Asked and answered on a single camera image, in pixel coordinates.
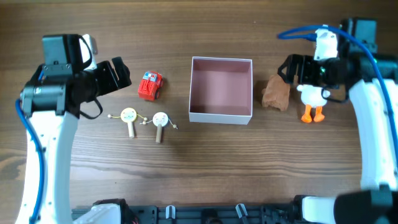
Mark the white plush duck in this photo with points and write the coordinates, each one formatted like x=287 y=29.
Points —
x=314 y=98

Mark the red toy fire truck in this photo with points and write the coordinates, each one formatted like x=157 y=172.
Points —
x=150 y=85

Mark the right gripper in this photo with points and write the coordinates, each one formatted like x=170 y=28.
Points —
x=305 y=70

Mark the yellow rattle drum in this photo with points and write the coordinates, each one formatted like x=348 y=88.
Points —
x=129 y=115

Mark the pink cardboard box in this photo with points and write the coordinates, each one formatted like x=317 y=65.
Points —
x=221 y=90

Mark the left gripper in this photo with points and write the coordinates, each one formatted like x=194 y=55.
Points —
x=112 y=81

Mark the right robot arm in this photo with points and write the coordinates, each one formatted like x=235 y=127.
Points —
x=347 y=55

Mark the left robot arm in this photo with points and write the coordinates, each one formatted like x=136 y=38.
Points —
x=49 y=107

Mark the white rattle drum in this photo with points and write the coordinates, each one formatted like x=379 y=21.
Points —
x=160 y=120

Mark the brown plush toy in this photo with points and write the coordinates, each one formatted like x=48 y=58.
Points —
x=276 y=93

